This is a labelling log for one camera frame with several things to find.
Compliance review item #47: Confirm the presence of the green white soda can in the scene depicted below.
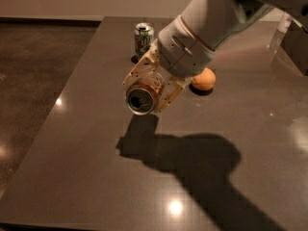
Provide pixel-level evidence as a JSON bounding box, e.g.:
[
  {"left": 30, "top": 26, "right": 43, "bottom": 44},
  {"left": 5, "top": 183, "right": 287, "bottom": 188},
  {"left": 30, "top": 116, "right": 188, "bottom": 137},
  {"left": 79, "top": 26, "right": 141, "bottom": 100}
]
[{"left": 134, "top": 22, "right": 155, "bottom": 58}]

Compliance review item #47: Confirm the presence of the dark box at table edge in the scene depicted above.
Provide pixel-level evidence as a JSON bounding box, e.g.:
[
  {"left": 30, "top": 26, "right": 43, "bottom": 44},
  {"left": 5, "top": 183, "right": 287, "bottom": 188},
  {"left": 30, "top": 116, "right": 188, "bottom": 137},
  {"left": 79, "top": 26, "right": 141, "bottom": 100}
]
[{"left": 281, "top": 21, "right": 308, "bottom": 76}]

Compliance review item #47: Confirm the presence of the orange soda can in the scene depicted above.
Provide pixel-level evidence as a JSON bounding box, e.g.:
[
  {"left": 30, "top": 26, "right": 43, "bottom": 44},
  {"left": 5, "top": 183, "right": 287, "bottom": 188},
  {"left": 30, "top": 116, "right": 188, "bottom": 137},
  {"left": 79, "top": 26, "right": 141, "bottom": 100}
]
[{"left": 125, "top": 72, "right": 165, "bottom": 116}]

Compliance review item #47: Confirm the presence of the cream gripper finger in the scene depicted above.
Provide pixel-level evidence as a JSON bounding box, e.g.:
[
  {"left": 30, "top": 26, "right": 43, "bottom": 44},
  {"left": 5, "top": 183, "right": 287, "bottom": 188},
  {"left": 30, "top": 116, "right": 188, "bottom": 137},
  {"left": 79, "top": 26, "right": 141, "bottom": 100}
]
[
  {"left": 154, "top": 76, "right": 192, "bottom": 113},
  {"left": 122, "top": 39, "right": 159, "bottom": 87}
]

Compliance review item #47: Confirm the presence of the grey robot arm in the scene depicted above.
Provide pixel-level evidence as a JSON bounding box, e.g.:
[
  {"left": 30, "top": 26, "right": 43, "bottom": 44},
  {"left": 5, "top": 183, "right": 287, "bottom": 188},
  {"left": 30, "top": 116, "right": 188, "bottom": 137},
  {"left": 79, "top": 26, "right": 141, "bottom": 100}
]
[{"left": 123, "top": 0, "right": 308, "bottom": 116}]

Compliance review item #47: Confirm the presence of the clear sanitizer pump bottle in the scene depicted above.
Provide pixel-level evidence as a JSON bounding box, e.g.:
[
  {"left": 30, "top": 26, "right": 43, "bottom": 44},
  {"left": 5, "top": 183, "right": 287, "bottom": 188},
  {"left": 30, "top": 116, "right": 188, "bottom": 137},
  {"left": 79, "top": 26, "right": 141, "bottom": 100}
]
[{"left": 277, "top": 13, "right": 293, "bottom": 34}]

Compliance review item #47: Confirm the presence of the orange fruit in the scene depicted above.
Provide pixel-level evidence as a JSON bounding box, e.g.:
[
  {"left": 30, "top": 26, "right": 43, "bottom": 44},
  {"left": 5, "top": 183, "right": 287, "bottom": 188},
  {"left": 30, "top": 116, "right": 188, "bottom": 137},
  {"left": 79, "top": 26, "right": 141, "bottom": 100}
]
[{"left": 192, "top": 68, "right": 216, "bottom": 91}]

